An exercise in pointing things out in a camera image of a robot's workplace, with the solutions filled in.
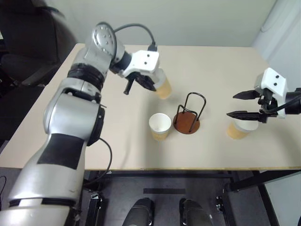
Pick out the black floor tape strip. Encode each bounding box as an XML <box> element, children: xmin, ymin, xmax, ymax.
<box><xmin>143</xmin><ymin>188</ymin><xmax>185</xmax><ymax>195</ymax></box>

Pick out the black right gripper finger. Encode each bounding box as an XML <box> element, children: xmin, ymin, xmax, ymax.
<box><xmin>226</xmin><ymin>110</ymin><xmax>261</xmax><ymax>121</ymax></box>
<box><xmin>232</xmin><ymin>90</ymin><xmax>261</xmax><ymax>100</ymax></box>

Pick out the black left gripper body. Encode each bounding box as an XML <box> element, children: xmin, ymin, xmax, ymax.
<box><xmin>128</xmin><ymin>71</ymin><xmax>155</xmax><ymax>86</ymax></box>

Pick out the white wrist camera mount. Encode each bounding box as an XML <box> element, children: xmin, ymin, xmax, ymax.
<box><xmin>255</xmin><ymin>67</ymin><xmax>288</xmax><ymax>118</ymax></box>
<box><xmin>119</xmin><ymin>50</ymin><xmax>160</xmax><ymax>79</ymax></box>

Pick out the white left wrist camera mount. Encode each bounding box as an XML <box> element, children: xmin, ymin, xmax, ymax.
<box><xmin>119</xmin><ymin>50</ymin><xmax>160</xmax><ymax>79</ymax></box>

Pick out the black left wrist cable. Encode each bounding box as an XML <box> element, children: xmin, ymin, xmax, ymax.
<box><xmin>114</xmin><ymin>23</ymin><xmax>158</xmax><ymax>51</ymax></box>

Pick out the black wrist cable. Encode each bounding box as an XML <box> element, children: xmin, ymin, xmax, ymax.
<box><xmin>268</xmin><ymin>93</ymin><xmax>301</xmax><ymax>113</ymax></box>
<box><xmin>114</xmin><ymin>23</ymin><xmax>158</xmax><ymax>51</ymax></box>

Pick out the black metal table frame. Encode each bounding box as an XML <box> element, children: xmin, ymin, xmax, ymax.
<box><xmin>81</xmin><ymin>168</ymin><xmax>301</xmax><ymax>226</ymax></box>

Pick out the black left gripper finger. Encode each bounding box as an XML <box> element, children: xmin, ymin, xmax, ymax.
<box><xmin>137</xmin><ymin>77</ymin><xmax>157</xmax><ymax>92</ymax></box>
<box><xmin>124</xmin><ymin>79</ymin><xmax>135</xmax><ymax>96</ymax></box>

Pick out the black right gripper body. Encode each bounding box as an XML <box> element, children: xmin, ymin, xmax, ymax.
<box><xmin>257</xmin><ymin>88</ymin><xmax>279</xmax><ymax>123</ymax></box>

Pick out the black office chair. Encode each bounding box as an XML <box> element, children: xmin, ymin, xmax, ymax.
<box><xmin>0</xmin><ymin>0</ymin><xmax>79</xmax><ymax>99</ymax></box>

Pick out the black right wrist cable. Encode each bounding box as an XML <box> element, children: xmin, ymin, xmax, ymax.
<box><xmin>268</xmin><ymin>93</ymin><xmax>301</xmax><ymax>113</ymax></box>

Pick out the dark rounded robot foot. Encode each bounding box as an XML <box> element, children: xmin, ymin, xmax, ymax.
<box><xmin>179</xmin><ymin>199</ymin><xmax>213</xmax><ymax>226</ymax></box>
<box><xmin>122</xmin><ymin>198</ymin><xmax>155</xmax><ymax>226</ymax></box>

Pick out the brown and white paper cup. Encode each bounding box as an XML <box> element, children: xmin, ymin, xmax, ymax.
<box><xmin>226</xmin><ymin>119</ymin><xmax>259</xmax><ymax>140</ymax></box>
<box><xmin>148</xmin><ymin>113</ymin><xmax>172</xmax><ymax>141</ymax></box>
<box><xmin>154</xmin><ymin>69</ymin><xmax>173</xmax><ymax>100</ymax></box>

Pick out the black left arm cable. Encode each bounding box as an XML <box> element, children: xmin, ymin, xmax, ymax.
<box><xmin>82</xmin><ymin>137</ymin><xmax>113</xmax><ymax>187</ymax></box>

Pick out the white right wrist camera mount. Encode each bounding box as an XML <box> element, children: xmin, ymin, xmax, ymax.
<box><xmin>255</xmin><ymin>67</ymin><xmax>288</xmax><ymax>118</ymax></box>

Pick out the black wire cup holder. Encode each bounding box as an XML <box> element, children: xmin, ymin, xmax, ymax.
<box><xmin>173</xmin><ymin>92</ymin><xmax>207</xmax><ymax>134</ymax></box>

